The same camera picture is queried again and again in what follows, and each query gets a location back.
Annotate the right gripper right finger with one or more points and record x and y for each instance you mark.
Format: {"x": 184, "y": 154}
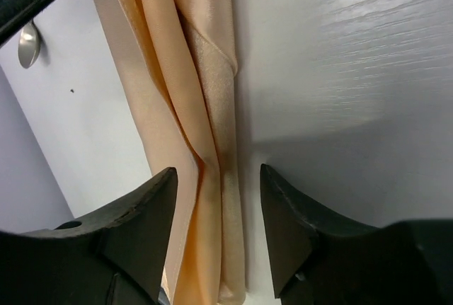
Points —
{"x": 294, "y": 224}

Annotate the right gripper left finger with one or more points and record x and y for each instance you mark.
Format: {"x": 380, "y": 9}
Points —
{"x": 131, "y": 235}

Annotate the orange cloth napkin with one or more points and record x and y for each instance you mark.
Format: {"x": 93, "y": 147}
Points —
{"x": 177, "y": 63}

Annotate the silver metal spoon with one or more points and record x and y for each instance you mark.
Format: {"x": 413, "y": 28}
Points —
{"x": 28, "y": 45}

